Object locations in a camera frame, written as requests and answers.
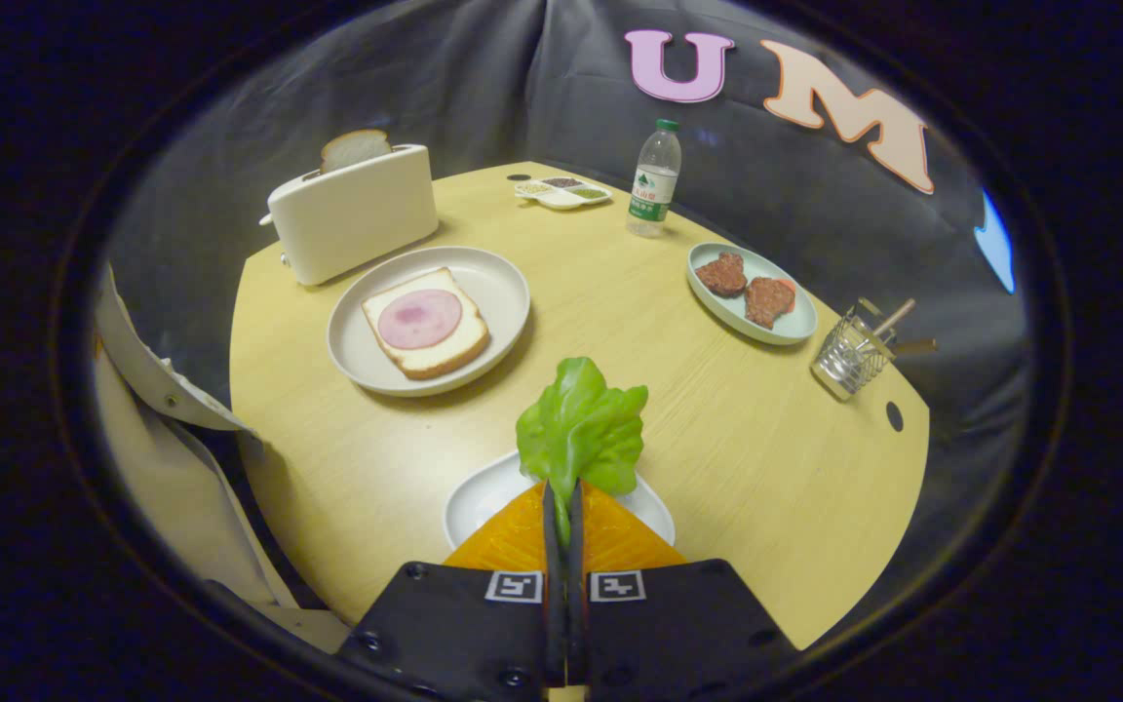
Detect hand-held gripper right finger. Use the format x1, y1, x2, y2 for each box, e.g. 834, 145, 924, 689
567, 481, 801, 702

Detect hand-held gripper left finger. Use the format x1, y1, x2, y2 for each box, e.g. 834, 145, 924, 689
337, 481, 567, 702

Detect green lettuce leaf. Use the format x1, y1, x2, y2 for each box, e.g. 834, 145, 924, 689
516, 356, 650, 547

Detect toasted bread slice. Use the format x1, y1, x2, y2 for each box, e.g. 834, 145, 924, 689
320, 129, 394, 175

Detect small white plate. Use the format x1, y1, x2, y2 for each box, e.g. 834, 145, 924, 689
443, 450, 677, 552

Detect bread slice under ham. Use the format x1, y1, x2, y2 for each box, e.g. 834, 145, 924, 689
361, 267, 491, 381

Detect clear utensil holder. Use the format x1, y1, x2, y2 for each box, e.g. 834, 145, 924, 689
811, 304, 899, 402

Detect pink ham slice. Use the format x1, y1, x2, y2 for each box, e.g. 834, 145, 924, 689
377, 289, 465, 350

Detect pale blue plate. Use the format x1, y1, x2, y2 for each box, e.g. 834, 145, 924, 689
686, 242, 819, 346

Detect fried meat piece orange edge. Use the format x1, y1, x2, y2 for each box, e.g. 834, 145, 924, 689
744, 277, 798, 330

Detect beige round plate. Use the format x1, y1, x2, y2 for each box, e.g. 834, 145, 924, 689
327, 246, 531, 398

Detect brown fried meat piece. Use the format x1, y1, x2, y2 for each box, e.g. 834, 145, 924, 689
695, 253, 749, 298

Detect light wooden utensil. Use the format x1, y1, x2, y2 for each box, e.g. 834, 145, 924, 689
854, 298, 916, 352

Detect white toaster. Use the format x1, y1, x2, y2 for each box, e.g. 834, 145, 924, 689
259, 143, 441, 288

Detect white divided seasoning dish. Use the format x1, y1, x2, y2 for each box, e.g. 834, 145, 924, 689
514, 175, 613, 212

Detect clear plastic water bottle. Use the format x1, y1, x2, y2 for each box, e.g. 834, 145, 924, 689
626, 119, 682, 239

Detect black backdrop cloth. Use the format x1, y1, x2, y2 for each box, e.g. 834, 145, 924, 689
98, 0, 1035, 547

